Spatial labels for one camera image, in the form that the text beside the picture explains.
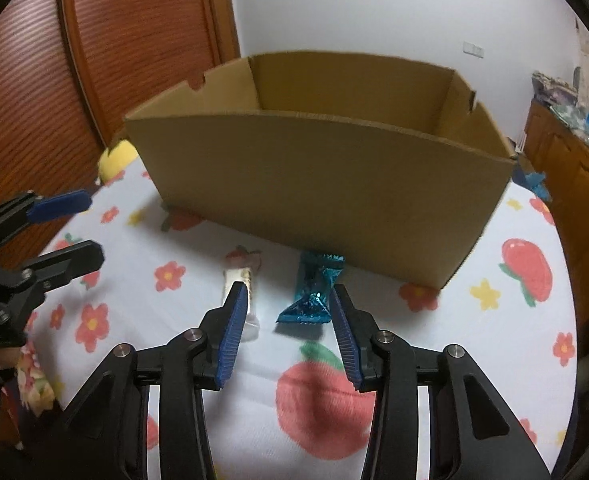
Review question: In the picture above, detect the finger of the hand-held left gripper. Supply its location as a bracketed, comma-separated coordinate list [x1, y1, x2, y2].
[4, 239, 106, 295]
[0, 189, 94, 243]

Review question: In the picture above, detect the dark floral cloth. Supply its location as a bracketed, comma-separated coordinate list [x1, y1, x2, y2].
[0, 339, 59, 420]

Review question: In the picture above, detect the person's left hand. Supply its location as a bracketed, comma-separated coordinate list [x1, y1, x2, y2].
[0, 346, 25, 372]

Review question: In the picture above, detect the blue crumpled wrapper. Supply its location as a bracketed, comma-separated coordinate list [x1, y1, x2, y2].
[521, 170, 548, 202]

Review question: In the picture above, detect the white snack bar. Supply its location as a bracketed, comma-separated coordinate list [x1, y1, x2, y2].
[223, 265, 262, 344]

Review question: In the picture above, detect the wooden dresser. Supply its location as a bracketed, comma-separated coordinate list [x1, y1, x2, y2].
[517, 97, 589, 333]

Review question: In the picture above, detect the yellow plush pillow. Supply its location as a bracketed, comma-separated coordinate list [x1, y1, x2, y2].
[98, 139, 138, 182]

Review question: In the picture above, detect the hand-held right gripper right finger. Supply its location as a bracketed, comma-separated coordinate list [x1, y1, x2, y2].
[328, 284, 550, 480]

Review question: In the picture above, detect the teal foil candy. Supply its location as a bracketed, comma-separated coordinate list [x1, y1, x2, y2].
[276, 251, 348, 327]

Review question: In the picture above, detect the cardboard box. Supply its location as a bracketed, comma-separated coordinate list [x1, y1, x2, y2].
[124, 50, 518, 291]

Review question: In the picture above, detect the wooden ribbed closet door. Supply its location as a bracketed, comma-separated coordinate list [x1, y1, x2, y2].
[0, 0, 241, 273]

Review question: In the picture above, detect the pile of folded cloths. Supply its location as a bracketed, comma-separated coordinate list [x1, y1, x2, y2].
[531, 71, 581, 107]

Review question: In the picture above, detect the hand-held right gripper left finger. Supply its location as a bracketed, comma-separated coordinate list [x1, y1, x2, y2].
[57, 280, 251, 480]

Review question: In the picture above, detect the beige curtain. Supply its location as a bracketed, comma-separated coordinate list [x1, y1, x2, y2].
[574, 17, 589, 111]

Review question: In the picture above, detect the strawberry flower printed sheet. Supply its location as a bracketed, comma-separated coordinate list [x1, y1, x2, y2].
[22, 160, 576, 480]

